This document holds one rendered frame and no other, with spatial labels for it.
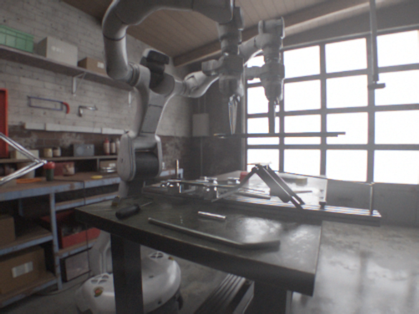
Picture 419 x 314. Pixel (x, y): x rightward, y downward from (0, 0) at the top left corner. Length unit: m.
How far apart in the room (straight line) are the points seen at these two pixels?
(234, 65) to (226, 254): 0.52
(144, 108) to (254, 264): 0.85
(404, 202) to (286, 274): 3.56
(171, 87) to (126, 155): 0.41
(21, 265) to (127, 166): 1.22
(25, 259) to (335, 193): 3.76
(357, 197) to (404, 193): 0.62
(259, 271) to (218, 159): 3.74
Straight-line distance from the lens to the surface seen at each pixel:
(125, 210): 0.71
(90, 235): 2.18
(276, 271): 0.45
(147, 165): 1.14
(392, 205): 3.92
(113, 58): 0.91
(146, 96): 1.06
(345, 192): 3.80
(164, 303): 1.40
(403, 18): 4.20
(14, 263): 2.02
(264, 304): 0.62
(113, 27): 0.82
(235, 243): 0.49
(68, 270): 2.19
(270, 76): 0.76
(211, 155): 4.20
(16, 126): 2.63
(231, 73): 0.69
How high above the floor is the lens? 1.09
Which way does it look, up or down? 2 degrees down
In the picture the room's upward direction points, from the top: straight up
